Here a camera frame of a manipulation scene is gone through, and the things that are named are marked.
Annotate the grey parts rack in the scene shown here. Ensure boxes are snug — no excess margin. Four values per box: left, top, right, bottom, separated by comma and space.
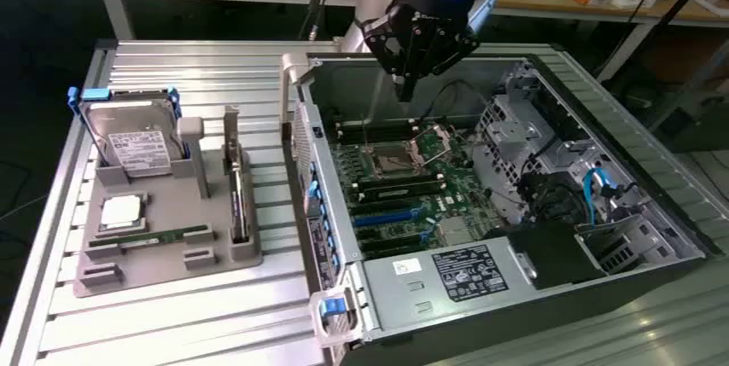
74, 116, 265, 299

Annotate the wooden desk with grey legs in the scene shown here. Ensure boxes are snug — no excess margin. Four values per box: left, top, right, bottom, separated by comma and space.
487, 0, 729, 82

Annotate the black plastic shroud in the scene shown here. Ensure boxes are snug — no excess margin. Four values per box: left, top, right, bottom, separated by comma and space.
509, 220, 609, 290

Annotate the grey power supply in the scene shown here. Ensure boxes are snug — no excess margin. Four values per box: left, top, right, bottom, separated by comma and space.
348, 235, 540, 335

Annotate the metal socket cover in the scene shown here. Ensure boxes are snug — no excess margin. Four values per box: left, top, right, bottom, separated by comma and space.
408, 122, 462, 162

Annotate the black installed RAM stick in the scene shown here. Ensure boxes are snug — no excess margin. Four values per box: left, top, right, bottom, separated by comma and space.
356, 176, 441, 200

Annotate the black expansion slot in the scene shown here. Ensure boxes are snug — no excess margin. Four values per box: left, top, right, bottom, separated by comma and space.
361, 237, 429, 259

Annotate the CPU socket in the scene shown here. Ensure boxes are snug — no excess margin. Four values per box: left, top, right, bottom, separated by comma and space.
364, 142, 426, 179

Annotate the silver chipset heatsink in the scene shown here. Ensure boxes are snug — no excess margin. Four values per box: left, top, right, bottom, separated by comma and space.
438, 217, 477, 244

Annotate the blue expansion slot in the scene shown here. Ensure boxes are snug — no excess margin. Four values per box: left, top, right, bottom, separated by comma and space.
353, 207, 418, 227

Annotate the hard disk in blue caddy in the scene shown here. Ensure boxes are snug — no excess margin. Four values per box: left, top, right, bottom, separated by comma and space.
66, 86, 193, 179

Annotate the black slanted pole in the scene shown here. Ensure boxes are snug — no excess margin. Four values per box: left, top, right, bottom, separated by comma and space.
592, 0, 720, 81

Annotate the black power wire bundle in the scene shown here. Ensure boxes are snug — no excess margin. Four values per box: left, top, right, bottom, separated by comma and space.
521, 171, 588, 226

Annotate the silver CPU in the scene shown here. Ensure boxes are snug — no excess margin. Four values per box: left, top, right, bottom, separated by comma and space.
99, 195, 151, 233

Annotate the green RAM stick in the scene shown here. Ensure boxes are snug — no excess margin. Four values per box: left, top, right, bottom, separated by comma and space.
90, 224, 207, 250

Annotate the open black PC case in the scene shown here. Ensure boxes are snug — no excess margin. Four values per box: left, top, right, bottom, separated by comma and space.
281, 52, 720, 366

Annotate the metal drive cage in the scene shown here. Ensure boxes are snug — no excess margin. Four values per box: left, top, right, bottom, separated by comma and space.
472, 61, 707, 276

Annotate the black disk wire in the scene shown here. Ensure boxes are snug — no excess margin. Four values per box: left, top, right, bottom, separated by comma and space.
601, 182, 648, 224

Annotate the blue wire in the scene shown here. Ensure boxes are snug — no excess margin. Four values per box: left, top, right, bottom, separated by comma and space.
584, 165, 615, 229

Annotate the blue case latch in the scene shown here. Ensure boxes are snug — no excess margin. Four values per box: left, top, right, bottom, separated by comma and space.
318, 297, 348, 317

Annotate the thin black looped wire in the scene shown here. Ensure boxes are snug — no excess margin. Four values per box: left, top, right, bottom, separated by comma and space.
428, 78, 493, 120

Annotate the dark grey floor box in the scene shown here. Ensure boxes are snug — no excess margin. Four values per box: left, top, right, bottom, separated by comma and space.
648, 92, 729, 154

